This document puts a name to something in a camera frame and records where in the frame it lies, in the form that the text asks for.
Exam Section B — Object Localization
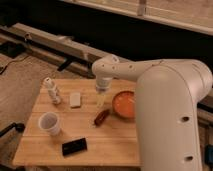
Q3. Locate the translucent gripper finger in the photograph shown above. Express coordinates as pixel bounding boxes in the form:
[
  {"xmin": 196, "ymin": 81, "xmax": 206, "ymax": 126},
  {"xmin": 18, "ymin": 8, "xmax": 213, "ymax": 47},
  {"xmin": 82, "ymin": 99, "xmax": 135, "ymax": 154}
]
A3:
[{"xmin": 97, "ymin": 92, "xmax": 106, "ymax": 108}]

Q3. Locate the white sponge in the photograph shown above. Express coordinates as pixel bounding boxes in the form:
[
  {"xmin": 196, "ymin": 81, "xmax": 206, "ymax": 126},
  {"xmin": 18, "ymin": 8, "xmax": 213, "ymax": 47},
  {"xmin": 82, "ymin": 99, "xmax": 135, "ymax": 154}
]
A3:
[{"xmin": 70, "ymin": 92, "xmax": 81, "ymax": 108}]

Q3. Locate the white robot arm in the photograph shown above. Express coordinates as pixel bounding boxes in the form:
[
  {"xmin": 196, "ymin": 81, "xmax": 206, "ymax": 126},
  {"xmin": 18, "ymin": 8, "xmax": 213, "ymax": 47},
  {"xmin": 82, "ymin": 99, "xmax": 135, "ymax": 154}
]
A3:
[{"xmin": 92, "ymin": 55, "xmax": 213, "ymax": 171}]

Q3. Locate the orange bowl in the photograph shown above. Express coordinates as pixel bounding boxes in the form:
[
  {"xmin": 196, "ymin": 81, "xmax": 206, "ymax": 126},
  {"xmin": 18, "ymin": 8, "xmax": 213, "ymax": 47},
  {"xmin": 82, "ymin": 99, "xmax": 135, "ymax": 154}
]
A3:
[{"xmin": 112, "ymin": 91, "xmax": 135, "ymax": 119}]

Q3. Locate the white ribbed bottle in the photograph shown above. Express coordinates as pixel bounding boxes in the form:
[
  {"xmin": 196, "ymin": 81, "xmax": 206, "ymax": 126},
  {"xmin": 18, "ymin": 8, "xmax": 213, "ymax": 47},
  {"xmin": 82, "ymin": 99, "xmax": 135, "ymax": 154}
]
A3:
[{"xmin": 44, "ymin": 77, "xmax": 61, "ymax": 105}]

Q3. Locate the white plastic cup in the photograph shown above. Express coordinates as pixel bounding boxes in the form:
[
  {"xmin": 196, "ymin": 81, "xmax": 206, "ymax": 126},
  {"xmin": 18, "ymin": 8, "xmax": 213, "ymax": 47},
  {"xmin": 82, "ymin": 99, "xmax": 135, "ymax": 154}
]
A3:
[{"xmin": 38, "ymin": 112, "xmax": 61, "ymax": 136}]

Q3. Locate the black rectangular block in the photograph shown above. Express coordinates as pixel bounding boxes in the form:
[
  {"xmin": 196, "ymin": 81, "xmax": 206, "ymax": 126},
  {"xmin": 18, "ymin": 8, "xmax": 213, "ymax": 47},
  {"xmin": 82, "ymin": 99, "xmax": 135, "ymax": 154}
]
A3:
[{"xmin": 62, "ymin": 138, "xmax": 87, "ymax": 156}]

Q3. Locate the black floor box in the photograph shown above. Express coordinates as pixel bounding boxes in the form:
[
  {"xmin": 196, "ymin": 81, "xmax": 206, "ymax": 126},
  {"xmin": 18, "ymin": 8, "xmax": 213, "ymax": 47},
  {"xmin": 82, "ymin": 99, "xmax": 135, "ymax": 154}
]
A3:
[{"xmin": 0, "ymin": 41, "xmax": 26, "ymax": 59}]

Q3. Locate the grey metal rail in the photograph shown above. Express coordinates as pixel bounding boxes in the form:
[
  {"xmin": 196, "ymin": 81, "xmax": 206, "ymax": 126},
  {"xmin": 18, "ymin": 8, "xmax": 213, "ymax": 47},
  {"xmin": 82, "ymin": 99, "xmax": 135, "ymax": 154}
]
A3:
[{"xmin": 0, "ymin": 22, "xmax": 131, "ymax": 78}]

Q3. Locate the black clamp handle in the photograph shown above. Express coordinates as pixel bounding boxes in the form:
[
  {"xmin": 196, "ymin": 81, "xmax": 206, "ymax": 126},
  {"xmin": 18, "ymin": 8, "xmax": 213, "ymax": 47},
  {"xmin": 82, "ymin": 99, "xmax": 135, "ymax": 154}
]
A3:
[{"xmin": 0, "ymin": 122, "xmax": 25, "ymax": 137}]

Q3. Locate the wooden window frame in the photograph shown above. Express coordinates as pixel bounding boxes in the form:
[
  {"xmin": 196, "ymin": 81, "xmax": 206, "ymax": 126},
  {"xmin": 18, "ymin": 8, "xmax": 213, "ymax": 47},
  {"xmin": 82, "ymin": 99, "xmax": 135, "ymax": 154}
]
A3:
[{"xmin": 62, "ymin": 0, "xmax": 213, "ymax": 36}]

